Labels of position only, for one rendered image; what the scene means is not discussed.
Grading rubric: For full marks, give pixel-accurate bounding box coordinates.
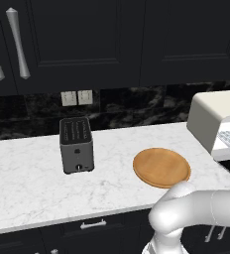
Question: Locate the grey black toaster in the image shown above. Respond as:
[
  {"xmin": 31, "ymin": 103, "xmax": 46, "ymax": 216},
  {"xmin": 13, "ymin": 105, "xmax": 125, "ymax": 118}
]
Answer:
[{"xmin": 58, "ymin": 116, "xmax": 95, "ymax": 176}]

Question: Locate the white toaster oven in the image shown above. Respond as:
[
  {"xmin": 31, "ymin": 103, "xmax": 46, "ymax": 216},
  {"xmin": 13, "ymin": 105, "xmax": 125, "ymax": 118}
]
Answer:
[{"xmin": 185, "ymin": 89, "xmax": 230, "ymax": 163}]

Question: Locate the round wooden plate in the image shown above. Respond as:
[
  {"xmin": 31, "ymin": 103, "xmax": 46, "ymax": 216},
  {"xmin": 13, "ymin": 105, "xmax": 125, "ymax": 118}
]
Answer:
[{"xmin": 132, "ymin": 147, "xmax": 192, "ymax": 190}]

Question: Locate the black drawer front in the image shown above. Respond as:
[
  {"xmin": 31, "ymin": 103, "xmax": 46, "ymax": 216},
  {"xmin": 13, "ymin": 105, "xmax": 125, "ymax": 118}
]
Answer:
[
  {"xmin": 39, "ymin": 208, "xmax": 155, "ymax": 254},
  {"xmin": 0, "ymin": 227, "xmax": 46, "ymax": 254}
]

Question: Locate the white wall outlet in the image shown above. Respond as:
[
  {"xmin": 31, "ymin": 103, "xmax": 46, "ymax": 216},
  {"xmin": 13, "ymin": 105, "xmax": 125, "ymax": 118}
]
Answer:
[
  {"xmin": 60, "ymin": 90, "xmax": 78, "ymax": 107},
  {"xmin": 77, "ymin": 89, "xmax": 94, "ymax": 106}
]

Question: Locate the toaster oven wire rack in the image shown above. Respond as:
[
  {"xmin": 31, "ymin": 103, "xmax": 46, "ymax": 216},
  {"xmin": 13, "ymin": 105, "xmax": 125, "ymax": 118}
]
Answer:
[{"xmin": 217, "ymin": 129, "xmax": 230, "ymax": 159}]

